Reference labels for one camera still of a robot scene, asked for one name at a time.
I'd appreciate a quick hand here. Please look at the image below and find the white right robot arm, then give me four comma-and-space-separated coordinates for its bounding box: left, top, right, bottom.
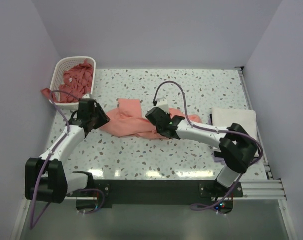
145, 107, 260, 198

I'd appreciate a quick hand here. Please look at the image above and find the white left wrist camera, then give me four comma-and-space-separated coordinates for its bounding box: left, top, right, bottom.
82, 93, 94, 99

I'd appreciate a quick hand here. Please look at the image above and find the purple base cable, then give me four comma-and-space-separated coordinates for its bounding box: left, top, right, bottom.
77, 188, 106, 215
190, 179, 242, 213

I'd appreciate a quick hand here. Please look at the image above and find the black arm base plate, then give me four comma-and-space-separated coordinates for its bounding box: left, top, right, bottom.
66, 180, 244, 214

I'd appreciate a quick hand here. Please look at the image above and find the dark red t shirt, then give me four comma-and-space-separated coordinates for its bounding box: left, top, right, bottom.
40, 57, 95, 104

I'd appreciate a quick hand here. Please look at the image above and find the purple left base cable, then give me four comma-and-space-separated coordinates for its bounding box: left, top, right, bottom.
77, 188, 106, 215

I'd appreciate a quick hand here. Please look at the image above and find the salmon pink t shirt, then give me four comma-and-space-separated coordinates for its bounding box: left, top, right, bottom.
100, 98, 204, 140

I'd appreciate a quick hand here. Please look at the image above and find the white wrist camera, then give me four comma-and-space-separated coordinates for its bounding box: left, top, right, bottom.
153, 98, 170, 114
82, 93, 94, 99

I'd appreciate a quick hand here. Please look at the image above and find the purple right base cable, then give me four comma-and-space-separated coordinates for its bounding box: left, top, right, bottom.
190, 179, 242, 213

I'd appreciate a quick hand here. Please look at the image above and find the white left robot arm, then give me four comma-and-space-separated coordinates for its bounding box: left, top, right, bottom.
25, 99, 110, 204

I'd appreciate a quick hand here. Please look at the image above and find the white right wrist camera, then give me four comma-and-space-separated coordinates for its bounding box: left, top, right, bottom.
153, 98, 170, 114

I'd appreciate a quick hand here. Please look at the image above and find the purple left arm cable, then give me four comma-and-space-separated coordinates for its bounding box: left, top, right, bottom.
28, 89, 80, 230

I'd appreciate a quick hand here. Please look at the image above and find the white folded t shirt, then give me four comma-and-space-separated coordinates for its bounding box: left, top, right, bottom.
211, 106, 258, 151

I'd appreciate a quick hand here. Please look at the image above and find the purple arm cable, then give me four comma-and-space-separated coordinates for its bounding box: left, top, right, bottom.
28, 89, 80, 230
153, 81, 264, 161

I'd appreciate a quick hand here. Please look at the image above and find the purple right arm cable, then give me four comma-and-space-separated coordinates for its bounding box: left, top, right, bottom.
153, 81, 264, 161

